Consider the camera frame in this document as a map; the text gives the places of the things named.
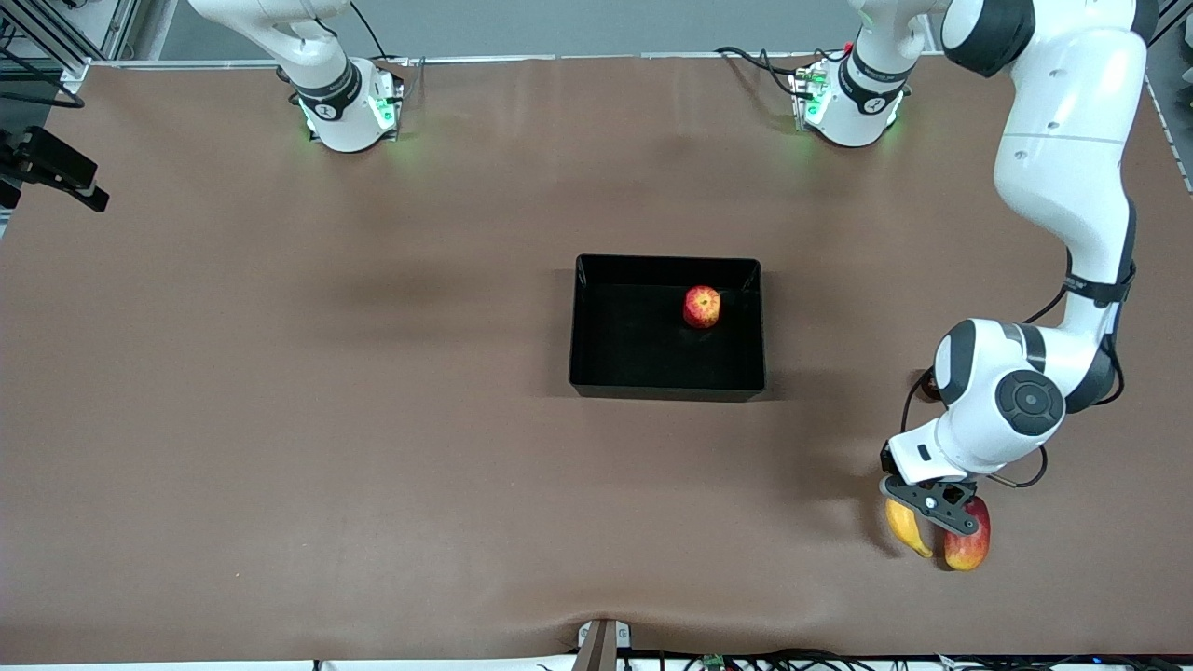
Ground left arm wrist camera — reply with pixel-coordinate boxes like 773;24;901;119
880;473;981;538

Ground black plastic box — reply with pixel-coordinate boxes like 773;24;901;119
568;253;767;404

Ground yellow banana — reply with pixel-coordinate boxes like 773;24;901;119
884;497;935;559

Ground brown table mat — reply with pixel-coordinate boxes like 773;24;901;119
0;54;1193;658

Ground black base power cable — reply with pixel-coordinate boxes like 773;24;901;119
714;45;812;99

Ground black cables along table edge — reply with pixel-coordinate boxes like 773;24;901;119
308;648;1193;671

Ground red yellow mango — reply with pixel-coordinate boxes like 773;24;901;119
943;494;992;572

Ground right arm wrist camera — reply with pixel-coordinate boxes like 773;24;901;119
0;126;111;213

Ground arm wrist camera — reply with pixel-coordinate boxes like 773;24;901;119
880;473;981;538
0;126;111;213

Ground camera mount post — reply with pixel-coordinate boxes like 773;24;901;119
576;619;633;671

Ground aluminium frame profile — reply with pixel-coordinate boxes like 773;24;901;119
1114;0;1193;74
0;0;141;94

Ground small red yellow apple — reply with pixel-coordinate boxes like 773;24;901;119
682;285;723;330

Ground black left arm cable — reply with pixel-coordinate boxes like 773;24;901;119
897;270;1133;490

